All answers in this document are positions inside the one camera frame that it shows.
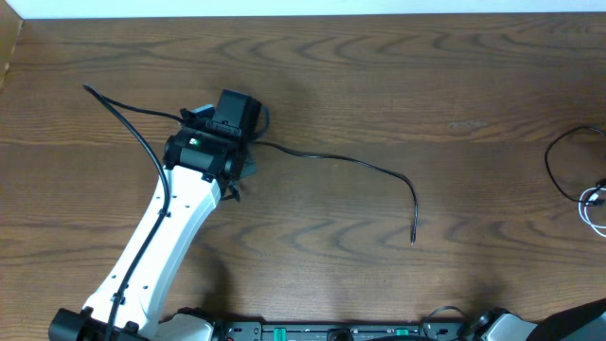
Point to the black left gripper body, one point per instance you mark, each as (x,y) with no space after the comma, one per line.
(248,167)

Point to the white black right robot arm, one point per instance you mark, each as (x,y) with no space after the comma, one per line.
(583,323)

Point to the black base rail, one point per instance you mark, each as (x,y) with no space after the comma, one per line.
(445,323)

